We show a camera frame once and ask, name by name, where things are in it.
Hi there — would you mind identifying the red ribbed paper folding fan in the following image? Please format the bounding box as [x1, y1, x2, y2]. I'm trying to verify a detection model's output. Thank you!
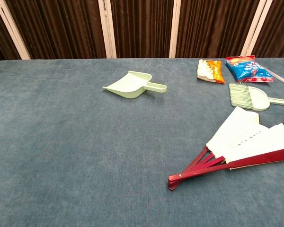
[167, 105, 284, 191]

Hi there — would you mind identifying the light green plastic dustpan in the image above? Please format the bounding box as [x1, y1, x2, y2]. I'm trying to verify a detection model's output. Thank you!
[102, 70, 168, 99]

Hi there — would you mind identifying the orange white snack packet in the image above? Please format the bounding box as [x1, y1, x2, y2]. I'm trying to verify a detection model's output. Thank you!
[196, 59, 226, 85]

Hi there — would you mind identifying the dark brown curtain backdrop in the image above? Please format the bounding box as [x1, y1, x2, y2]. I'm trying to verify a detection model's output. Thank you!
[0, 0, 284, 64]

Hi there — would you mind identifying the blue felt table cover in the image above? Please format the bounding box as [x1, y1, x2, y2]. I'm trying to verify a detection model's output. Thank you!
[0, 56, 284, 227]

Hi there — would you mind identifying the light green hand brush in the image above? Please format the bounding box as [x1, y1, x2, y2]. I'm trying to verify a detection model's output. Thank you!
[228, 82, 284, 112]

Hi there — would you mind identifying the blue red snack bag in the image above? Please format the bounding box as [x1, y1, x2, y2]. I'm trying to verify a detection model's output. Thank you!
[225, 54, 274, 84]

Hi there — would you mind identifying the white screen frame post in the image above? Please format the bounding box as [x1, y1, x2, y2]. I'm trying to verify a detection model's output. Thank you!
[240, 0, 273, 56]
[169, 0, 188, 59]
[0, 0, 31, 60]
[98, 0, 117, 59]

